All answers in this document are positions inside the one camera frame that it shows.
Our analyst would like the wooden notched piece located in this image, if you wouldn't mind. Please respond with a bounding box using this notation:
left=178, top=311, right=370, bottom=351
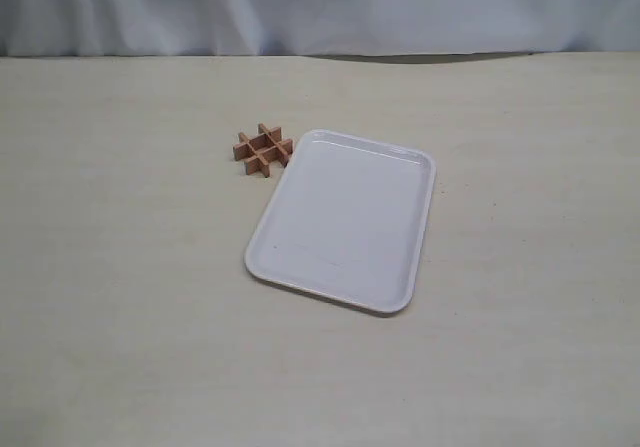
left=233, top=132, right=273, bottom=178
left=257, top=123, right=294, bottom=176
left=233, top=132, right=272, bottom=161
left=243, top=139, right=293, bottom=177

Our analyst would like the white rectangular plastic tray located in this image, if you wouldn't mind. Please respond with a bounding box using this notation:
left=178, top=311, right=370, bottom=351
left=244, top=130, right=436, bottom=315

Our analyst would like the white backdrop curtain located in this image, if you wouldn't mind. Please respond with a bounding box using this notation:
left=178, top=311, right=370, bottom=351
left=1, top=0, right=639, bottom=56

